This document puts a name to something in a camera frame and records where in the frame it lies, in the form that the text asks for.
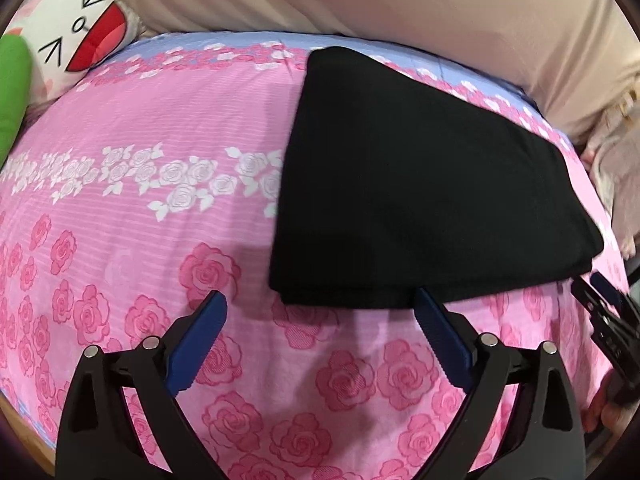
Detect beige cushioned headboard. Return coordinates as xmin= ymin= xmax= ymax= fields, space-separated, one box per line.
xmin=124 ymin=0 xmax=639 ymax=142

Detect person's right hand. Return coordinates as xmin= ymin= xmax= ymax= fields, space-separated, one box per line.
xmin=582 ymin=370 xmax=639 ymax=438

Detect pink rose bed sheet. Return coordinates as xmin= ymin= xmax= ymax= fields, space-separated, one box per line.
xmin=1 ymin=32 xmax=628 ymax=479

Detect green plush toy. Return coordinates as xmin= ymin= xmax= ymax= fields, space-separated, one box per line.
xmin=0 ymin=35 xmax=32 ymax=165

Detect black pants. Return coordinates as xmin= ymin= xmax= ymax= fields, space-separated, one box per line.
xmin=268 ymin=47 xmax=604 ymax=310

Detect white cat face pillow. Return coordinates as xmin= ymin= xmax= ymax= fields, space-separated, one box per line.
xmin=8 ymin=0 xmax=142 ymax=106

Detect grey floral fleece blanket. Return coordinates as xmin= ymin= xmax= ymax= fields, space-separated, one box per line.
xmin=582 ymin=87 xmax=639 ymax=260

